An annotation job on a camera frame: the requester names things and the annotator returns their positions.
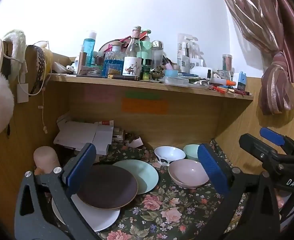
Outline pink bowl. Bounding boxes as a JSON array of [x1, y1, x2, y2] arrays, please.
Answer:
[[168, 159, 209, 189]]

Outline dark brown plate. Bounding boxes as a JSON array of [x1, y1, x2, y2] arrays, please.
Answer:
[[77, 165, 138, 210]]

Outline white bowl black spots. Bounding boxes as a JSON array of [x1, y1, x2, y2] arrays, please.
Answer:
[[154, 146, 186, 166]]

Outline mint green plate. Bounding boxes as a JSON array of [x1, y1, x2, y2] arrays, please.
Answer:
[[114, 159, 159, 194]]

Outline pink thermos mug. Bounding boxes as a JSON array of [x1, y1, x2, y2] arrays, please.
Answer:
[[33, 146, 60, 175]]

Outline white plate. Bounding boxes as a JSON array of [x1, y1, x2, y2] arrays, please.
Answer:
[[51, 194, 121, 232]]

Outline floral tablecloth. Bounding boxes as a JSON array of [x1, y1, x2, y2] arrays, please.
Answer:
[[44, 138, 248, 240]]

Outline small mint green bowl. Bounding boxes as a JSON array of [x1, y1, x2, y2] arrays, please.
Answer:
[[183, 144, 199, 161]]

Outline white paper stack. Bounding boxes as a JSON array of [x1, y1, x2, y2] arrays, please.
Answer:
[[54, 120, 114, 155]]

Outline orange sticky note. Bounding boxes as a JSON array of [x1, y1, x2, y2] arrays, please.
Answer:
[[121, 98, 169, 115]]

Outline stack of books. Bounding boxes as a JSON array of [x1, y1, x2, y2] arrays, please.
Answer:
[[112, 127, 125, 142]]

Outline pink striped curtain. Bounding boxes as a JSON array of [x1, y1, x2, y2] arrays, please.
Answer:
[[225, 0, 294, 115]]

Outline small white box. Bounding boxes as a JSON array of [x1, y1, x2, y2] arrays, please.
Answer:
[[128, 137, 144, 148]]

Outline pink sticky note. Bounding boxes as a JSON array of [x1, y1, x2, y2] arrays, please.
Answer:
[[84, 86, 117, 103]]

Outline wooden shelf board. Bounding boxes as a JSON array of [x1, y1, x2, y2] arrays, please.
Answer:
[[50, 74, 254, 101]]

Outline green sticky note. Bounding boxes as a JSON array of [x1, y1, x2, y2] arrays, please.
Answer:
[[125, 90, 161, 100]]

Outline clear glass labelled bottle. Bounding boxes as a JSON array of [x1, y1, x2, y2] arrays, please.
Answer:
[[123, 26, 142, 77]]

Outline patterned brown headband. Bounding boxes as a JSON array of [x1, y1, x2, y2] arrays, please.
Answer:
[[30, 45, 46, 95]]

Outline blue liquid bottle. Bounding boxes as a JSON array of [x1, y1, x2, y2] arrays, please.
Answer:
[[83, 32, 97, 67]]

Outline white charger with cable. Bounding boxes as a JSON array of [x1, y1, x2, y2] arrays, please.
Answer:
[[0, 38, 53, 104]]

